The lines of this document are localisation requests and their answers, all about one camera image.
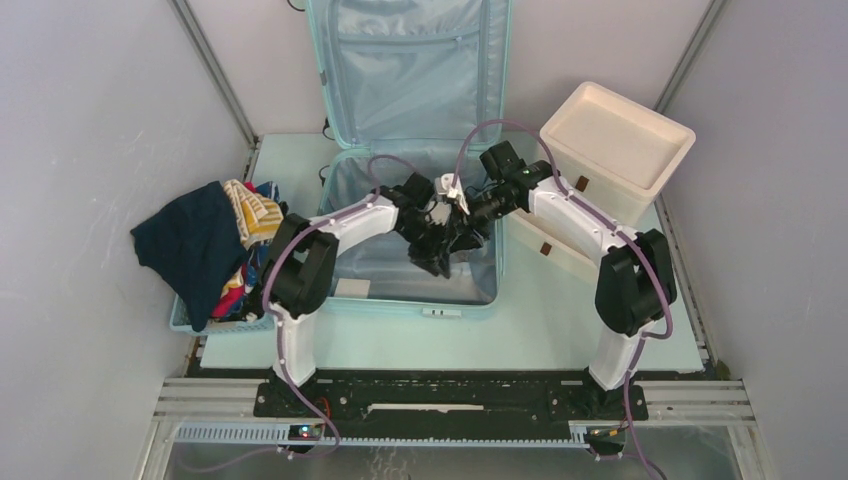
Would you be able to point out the dark navy garment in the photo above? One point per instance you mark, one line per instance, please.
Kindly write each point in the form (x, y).
(193, 244)

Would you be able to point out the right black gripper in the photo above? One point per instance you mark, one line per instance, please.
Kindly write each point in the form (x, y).
(466, 238)

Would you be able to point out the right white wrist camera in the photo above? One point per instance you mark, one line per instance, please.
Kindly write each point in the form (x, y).
(448, 186)

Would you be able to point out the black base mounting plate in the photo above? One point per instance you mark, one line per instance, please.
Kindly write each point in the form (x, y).
(451, 405)

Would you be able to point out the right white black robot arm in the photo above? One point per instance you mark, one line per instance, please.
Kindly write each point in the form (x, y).
(635, 279)

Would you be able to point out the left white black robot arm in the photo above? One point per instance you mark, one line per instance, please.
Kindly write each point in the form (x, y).
(307, 256)

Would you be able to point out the white card label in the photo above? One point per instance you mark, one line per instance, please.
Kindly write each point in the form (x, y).
(352, 288)

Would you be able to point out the light blue ribbed suitcase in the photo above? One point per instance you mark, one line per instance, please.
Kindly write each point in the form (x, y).
(414, 86)

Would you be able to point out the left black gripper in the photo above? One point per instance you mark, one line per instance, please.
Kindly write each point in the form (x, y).
(435, 258)

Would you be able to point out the cream plastic drawer cabinet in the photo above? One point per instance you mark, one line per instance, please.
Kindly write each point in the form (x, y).
(618, 153)

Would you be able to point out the yellow white striped garment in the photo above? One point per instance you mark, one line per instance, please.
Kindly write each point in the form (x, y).
(257, 217)

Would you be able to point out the aluminium frame rail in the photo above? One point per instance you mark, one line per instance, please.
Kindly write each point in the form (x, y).
(219, 407)

